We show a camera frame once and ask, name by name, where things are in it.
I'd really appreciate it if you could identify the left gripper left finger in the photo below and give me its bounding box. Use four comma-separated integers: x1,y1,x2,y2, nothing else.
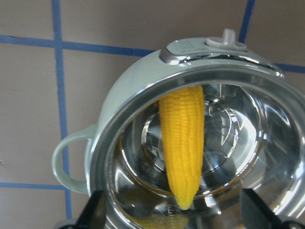
75,190,106,229

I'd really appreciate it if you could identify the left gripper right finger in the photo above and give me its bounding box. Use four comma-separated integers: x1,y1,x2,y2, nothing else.
240,188,281,229

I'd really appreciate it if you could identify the yellow corn cob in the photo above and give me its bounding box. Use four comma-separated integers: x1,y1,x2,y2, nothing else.
158,86,204,210

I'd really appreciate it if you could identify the pale green electric pot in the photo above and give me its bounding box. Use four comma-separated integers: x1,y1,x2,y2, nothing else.
52,29,305,229

